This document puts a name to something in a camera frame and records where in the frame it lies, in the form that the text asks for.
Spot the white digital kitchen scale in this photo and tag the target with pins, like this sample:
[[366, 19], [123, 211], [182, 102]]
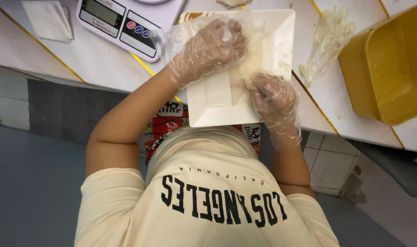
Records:
[[126, 24]]

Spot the person's right hand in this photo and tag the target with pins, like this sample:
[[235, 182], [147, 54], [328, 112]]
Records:
[[277, 99]]

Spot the crumpled clear plastic glove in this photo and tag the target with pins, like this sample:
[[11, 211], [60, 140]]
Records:
[[326, 41]]

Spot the person's left hand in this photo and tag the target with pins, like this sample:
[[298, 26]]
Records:
[[208, 48]]

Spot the red patterned shorts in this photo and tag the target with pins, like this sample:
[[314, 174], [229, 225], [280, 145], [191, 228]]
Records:
[[167, 127]]

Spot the person's right fingers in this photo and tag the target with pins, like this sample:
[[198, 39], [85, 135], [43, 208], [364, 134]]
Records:
[[261, 91]]

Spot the cream printed t-shirt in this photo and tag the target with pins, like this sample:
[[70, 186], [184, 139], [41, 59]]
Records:
[[201, 202]]

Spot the person's left fingers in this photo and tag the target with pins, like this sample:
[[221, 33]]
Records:
[[234, 41]]

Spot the folded white paper napkin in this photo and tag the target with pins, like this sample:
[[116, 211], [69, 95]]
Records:
[[49, 20]]

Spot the white square plate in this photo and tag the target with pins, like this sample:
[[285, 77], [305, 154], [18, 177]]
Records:
[[215, 103]]

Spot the small dough scrap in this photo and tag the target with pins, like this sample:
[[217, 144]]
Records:
[[233, 2]]

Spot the yellow plastic tub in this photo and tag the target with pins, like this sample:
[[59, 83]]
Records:
[[393, 65]]

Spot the pale dough lump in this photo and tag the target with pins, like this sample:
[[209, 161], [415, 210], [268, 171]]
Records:
[[253, 60]]

